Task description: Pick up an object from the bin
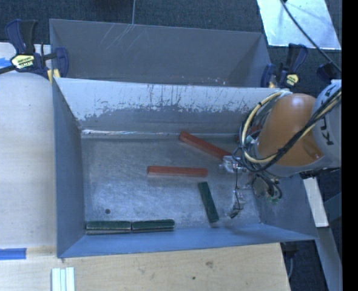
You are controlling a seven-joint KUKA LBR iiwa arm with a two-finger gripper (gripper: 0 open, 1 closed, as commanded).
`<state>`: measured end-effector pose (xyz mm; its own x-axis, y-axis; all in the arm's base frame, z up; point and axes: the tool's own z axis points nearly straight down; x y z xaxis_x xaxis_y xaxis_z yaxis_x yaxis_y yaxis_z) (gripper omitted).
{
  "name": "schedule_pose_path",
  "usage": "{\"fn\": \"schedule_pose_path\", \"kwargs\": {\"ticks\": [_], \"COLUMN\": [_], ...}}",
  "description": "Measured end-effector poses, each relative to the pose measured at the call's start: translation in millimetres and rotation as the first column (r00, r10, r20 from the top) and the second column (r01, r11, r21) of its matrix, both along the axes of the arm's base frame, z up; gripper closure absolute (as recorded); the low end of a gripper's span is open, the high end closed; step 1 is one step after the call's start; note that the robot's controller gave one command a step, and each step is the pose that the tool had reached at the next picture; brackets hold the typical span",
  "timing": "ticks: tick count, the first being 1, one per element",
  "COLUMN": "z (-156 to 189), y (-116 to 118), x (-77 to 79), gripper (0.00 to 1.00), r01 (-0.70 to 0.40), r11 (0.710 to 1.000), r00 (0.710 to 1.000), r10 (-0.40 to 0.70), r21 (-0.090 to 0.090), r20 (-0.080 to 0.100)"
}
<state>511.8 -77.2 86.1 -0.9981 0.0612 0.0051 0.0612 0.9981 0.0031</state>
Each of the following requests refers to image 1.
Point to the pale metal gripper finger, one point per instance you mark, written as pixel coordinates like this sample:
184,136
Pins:
234,214
239,197

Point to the grey metal bin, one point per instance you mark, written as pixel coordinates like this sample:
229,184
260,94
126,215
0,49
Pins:
154,192

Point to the dark green flat block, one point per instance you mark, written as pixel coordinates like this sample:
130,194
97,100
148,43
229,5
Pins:
153,224
208,203
107,226

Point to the pale wood flat board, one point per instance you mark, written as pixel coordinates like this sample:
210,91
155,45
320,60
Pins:
24,162

